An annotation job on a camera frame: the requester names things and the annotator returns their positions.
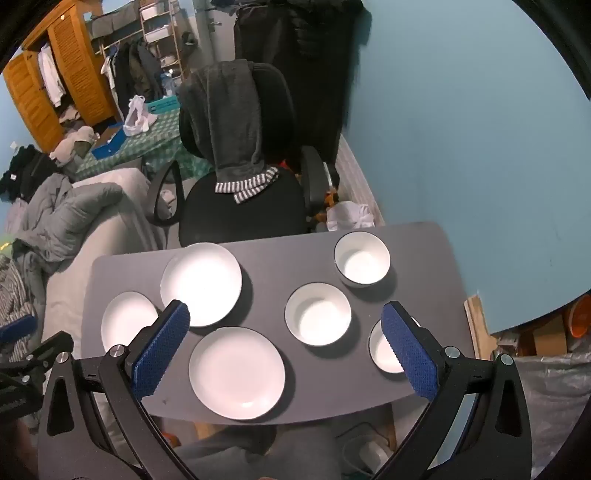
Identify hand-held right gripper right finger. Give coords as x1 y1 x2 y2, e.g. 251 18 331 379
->
369 301 534 480

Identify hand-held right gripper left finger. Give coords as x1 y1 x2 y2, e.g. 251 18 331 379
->
37 299 199 480

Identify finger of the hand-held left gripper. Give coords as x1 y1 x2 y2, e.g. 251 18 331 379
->
0 332 75 377
0 314 38 344

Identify white bowl with dark rim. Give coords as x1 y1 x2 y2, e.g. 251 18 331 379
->
368 318 421 374
284 282 352 347
334 232 391 289

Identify white plate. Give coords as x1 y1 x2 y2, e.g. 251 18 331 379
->
100 291 160 354
160 242 243 328
188 326 286 421

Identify striped cloth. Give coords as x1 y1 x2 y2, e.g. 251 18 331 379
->
0 254 44 333

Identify wooden board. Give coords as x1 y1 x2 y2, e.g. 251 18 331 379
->
464 295 497 361

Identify white plastic container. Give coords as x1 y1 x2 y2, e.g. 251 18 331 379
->
342 436 391 476

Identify grey duvet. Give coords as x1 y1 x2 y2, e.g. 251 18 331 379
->
7 173 125 273

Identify cardboard box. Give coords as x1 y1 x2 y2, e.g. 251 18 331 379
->
531 318 571 356

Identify silver plastic sheet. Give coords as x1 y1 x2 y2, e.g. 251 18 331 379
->
496 342 591 480

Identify white floor bag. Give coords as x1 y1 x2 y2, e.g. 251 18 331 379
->
325 202 376 232

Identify black clothes pile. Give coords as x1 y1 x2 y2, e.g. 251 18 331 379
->
0 144 58 204

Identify black office chair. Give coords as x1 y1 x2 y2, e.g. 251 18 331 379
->
148 62 340 247

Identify orange basin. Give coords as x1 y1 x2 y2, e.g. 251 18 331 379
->
569 295 591 337

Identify orange snack packet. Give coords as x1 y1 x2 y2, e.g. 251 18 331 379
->
314 189 340 220

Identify beige clothes pile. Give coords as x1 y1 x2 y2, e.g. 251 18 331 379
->
51 127 100 167

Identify blue box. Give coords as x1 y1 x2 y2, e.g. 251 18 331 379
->
91 124 126 160

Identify green checkered tablecloth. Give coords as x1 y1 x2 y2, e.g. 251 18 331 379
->
74 108 218 183

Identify white plastic bag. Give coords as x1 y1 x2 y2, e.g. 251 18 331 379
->
122 95 151 137

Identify grey garment with striped cuffs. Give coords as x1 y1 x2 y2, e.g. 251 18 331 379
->
179 59 280 205

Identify teal crate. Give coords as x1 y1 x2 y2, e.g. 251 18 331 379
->
147 95 178 115

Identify white hanging shirt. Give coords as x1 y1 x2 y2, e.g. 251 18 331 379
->
38 44 68 108

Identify orange wooden wardrobe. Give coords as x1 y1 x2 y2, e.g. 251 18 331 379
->
2 0 118 153

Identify dark hanging clothes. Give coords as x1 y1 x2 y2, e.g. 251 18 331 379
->
111 39 162 116

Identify grey storage bag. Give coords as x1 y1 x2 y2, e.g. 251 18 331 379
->
90 11 144 40

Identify white shelf unit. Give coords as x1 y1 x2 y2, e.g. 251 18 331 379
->
140 0 183 79

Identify grey door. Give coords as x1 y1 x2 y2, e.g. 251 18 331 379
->
194 0 238 70

